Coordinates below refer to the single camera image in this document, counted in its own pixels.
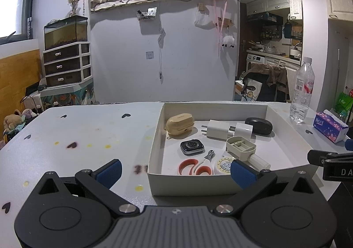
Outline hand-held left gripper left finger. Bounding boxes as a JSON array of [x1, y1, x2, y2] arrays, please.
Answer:
[[30, 159, 138, 217]]

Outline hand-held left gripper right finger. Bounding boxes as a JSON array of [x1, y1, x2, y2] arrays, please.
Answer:
[[212, 160, 322, 217]]

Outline round white tape measure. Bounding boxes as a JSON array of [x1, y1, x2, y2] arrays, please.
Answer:
[[214, 157, 235, 175]]

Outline beige plastic watch tool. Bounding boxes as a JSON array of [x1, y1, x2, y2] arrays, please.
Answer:
[[225, 136, 271, 170]]

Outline small white cube charger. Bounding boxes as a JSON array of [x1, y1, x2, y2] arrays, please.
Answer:
[[230, 122, 254, 142]]

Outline orange white handled clippers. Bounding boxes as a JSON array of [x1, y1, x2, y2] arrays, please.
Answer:
[[177, 149, 216, 176]]

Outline white wall charger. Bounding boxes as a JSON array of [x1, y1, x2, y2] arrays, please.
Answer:
[[200, 119, 235, 142]]

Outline black earbud case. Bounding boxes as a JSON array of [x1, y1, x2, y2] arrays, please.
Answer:
[[244, 117, 274, 136]]

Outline black smartwatch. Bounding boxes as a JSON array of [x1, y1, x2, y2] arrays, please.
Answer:
[[180, 140, 206, 157]]

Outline white cardboard box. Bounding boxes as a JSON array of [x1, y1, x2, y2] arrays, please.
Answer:
[[147, 102, 318, 197]]

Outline tan earbud case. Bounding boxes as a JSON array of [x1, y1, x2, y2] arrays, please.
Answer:
[[165, 114, 195, 139]]

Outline purple floral tissue pack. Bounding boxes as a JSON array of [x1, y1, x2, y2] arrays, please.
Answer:
[[313, 109, 349, 144]]

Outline green plastic bag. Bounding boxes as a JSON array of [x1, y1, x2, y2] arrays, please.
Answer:
[[333, 90, 353, 119]]

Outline clear plastic water bottle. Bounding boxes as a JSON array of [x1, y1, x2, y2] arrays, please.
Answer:
[[289, 57, 316, 124]]

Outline white cartoon tote bag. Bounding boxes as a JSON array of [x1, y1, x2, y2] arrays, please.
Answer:
[[242, 76, 266, 101]]

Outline painted cabinet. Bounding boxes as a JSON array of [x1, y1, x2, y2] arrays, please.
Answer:
[[40, 82, 96, 107]]

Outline chair with draped clothes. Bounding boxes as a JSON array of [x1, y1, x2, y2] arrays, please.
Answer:
[[242, 63, 291, 103]]

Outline grey plush toy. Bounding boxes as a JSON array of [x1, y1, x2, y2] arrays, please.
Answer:
[[21, 108, 38, 119]]

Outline brown teddy bear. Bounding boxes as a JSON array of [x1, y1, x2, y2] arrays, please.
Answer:
[[3, 110, 23, 133]]

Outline white washing machine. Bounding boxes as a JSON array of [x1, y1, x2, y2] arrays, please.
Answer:
[[246, 53, 267, 78]]

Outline black laptop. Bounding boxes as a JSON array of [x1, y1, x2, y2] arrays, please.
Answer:
[[25, 81, 42, 97]]

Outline white plastic drawer unit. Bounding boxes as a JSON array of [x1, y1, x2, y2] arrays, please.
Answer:
[[42, 41, 93, 89]]

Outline white plush sheep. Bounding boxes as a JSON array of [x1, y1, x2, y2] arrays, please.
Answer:
[[221, 35, 236, 48]]

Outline glass fish tank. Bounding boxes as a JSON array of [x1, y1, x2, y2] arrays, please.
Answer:
[[44, 15, 89, 51]]

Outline white plastic bag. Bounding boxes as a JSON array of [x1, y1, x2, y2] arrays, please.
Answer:
[[194, 12, 215, 28]]

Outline dried flowers in vase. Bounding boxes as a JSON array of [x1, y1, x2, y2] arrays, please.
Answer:
[[67, 0, 84, 17]]

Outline window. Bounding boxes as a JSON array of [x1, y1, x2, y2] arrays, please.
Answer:
[[0, 0, 37, 45]]

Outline hanging wall cable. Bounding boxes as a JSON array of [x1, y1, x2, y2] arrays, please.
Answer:
[[157, 27, 166, 84]]

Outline white kitchen wall cabinets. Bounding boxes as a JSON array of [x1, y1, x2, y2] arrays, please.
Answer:
[[246, 0, 303, 22]]

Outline clear wall shelf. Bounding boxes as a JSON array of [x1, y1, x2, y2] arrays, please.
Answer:
[[137, 6, 158, 22]]

